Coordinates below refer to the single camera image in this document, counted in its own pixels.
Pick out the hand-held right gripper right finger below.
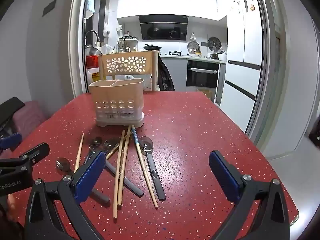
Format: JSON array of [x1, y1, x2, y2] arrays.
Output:
[[209, 150, 290, 240]]

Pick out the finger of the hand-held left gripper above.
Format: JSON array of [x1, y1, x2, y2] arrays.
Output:
[[0, 142, 50, 175], [0, 133, 22, 150]]

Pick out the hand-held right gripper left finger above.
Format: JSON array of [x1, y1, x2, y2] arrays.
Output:
[[24, 151, 107, 240]]

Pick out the plain wooden chopstick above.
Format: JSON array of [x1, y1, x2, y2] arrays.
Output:
[[106, 132, 132, 160], [112, 129, 126, 219], [74, 133, 85, 172]]

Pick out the grey handled metal spoon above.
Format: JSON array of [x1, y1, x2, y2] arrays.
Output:
[[89, 136, 145, 197], [55, 157, 111, 204], [84, 137, 121, 167]]

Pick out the curved wooden stick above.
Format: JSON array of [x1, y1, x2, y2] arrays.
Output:
[[117, 125, 132, 208]]

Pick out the blue patterned wooden chopstick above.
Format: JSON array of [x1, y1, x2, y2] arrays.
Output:
[[131, 125, 160, 209]]

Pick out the black handled metal spoon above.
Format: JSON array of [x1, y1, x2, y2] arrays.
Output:
[[139, 136, 167, 201]]

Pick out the beige plastic utensil holder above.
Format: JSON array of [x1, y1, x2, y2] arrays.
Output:
[[89, 78, 145, 128]]

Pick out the pink stool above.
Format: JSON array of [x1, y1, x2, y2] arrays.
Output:
[[12, 101, 48, 141]]

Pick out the black chair back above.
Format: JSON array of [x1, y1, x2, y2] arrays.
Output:
[[0, 97, 25, 130]]

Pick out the cardboard box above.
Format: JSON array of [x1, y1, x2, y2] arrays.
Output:
[[196, 88, 213, 100]]

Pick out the dark object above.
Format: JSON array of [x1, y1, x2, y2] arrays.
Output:
[[309, 120, 320, 151]]

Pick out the black built-in oven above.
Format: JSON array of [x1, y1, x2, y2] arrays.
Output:
[[186, 60, 220, 88]]

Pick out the beige flower pattern cart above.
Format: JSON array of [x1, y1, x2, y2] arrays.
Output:
[[97, 51, 160, 90]]

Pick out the metal bowl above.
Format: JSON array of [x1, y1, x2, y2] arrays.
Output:
[[85, 44, 103, 56]]

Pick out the black jacket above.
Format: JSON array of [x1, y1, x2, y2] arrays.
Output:
[[158, 57, 175, 92]]

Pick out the white refrigerator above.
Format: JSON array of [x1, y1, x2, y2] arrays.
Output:
[[222, 0, 263, 110]]

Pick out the curved kitchen faucet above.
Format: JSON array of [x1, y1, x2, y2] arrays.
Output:
[[85, 31, 101, 46]]

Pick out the countertop bottle rack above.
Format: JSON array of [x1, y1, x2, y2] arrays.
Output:
[[117, 36, 139, 53]]

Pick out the round metal strainer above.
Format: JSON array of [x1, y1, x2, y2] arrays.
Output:
[[187, 41, 200, 53]]

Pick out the round metal steamer rack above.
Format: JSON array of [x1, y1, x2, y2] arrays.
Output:
[[207, 37, 222, 51]]

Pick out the black range hood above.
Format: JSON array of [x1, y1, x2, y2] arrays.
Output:
[[139, 15, 188, 41]]

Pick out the white upper cabinets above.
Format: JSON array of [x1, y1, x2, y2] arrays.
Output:
[[117, 0, 218, 21]]

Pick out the sliding door frame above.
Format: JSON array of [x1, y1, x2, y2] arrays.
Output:
[[69, 0, 297, 145]]

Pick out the dark wall panel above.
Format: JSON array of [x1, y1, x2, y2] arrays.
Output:
[[42, 0, 57, 18]]

